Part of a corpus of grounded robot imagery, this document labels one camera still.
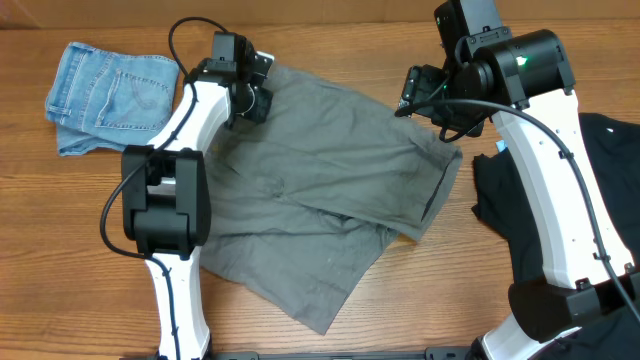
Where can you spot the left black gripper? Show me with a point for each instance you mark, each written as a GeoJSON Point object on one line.
{"type": "Point", "coordinates": [259, 111]}

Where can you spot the folded blue denim jeans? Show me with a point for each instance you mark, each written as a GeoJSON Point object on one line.
{"type": "Point", "coordinates": [102, 99]}

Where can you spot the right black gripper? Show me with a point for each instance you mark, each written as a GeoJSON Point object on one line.
{"type": "Point", "coordinates": [420, 88]}

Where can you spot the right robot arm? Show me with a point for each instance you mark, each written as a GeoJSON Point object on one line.
{"type": "Point", "coordinates": [525, 86]}

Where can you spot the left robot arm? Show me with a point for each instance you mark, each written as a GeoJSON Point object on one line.
{"type": "Point", "coordinates": [166, 205]}

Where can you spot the light blue cloth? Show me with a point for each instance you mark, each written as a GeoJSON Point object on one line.
{"type": "Point", "coordinates": [501, 145]}

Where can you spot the black garment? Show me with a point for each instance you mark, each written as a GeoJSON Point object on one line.
{"type": "Point", "coordinates": [613, 150]}

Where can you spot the grey cotton shorts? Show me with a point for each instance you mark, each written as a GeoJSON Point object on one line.
{"type": "Point", "coordinates": [304, 203]}

